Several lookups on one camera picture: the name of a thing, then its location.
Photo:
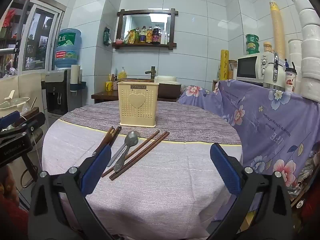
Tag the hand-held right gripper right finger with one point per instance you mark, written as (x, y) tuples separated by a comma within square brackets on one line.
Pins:
[(225, 170)]

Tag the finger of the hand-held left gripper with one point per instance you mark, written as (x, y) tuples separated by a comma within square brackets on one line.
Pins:
[(33, 123), (10, 120)]

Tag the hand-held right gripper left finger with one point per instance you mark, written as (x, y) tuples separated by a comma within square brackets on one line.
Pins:
[(96, 170)]

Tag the metal spoon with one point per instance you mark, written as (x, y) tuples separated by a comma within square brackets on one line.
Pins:
[(120, 162), (133, 137)]

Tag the brown wooden chopstick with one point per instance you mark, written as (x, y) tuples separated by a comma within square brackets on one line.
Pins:
[(106, 137)]

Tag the red-brown wooden chopstick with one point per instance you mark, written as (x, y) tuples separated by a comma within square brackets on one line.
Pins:
[(147, 140), (150, 148)]

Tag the cream plastic utensil holder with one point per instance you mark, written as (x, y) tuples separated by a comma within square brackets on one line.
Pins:
[(135, 100)]

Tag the grey water dispenser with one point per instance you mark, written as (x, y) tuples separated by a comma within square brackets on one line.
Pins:
[(58, 92)]

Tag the dark blue cup holder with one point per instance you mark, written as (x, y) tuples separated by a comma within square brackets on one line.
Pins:
[(78, 86)]

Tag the purple floral cloth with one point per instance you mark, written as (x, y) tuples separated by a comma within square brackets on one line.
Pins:
[(262, 120)]

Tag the white paper cup stack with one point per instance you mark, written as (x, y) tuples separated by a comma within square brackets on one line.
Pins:
[(75, 73)]

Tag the dark wooden cabinet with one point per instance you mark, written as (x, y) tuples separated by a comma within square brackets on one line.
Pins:
[(105, 96)]

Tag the blue water jug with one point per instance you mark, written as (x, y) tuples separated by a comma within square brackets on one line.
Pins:
[(67, 47)]

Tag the yellow mug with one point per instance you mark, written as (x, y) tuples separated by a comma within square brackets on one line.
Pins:
[(108, 86)]

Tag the glass window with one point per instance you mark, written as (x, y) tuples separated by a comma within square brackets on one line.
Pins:
[(37, 37)]

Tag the yellow soap dispenser bottle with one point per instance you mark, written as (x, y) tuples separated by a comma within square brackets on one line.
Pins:
[(122, 74)]

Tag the light wooden box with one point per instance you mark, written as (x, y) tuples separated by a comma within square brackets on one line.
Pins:
[(233, 70)]

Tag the white microwave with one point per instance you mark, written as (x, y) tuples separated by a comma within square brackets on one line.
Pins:
[(247, 67)]

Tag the yellow roll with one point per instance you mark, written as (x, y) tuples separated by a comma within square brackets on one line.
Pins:
[(224, 65)]

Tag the white sink basin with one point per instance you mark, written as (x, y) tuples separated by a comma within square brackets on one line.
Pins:
[(167, 80)]

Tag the cream electric kettle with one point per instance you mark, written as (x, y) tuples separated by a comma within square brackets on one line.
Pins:
[(271, 72)]

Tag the milk tea cup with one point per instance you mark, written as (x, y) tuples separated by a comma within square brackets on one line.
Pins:
[(290, 81)]

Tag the bronze faucet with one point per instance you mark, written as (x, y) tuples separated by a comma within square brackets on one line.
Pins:
[(152, 72)]

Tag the green hanging packet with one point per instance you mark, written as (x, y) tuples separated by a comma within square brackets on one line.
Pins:
[(107, 37)]

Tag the green noodle cup stack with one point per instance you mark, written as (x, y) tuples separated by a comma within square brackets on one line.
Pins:
[(252, 44)]

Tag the jar with yellow lid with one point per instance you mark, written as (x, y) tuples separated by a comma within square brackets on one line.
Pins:
[(267, 47)]

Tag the yellow seasoning bag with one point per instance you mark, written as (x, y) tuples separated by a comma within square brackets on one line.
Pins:
[(132, 37)]

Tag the white paper bucket stack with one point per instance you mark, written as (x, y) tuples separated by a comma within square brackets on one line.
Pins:
[(295, 55)]

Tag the amber sauce bottle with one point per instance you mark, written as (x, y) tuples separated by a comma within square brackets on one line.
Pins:
[(149, 35)]

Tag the white plastic bottle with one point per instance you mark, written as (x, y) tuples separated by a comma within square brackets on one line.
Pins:
[(163, 37)]

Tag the dark sauce bottle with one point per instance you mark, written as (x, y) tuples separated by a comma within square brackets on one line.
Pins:
[(156, 35)]

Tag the tall yellow paper cup stack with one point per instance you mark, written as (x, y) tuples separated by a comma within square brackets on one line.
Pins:
[(277, 30)]

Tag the wooden framed mirror shelf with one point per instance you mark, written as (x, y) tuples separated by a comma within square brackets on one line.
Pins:
[(145, 21)]

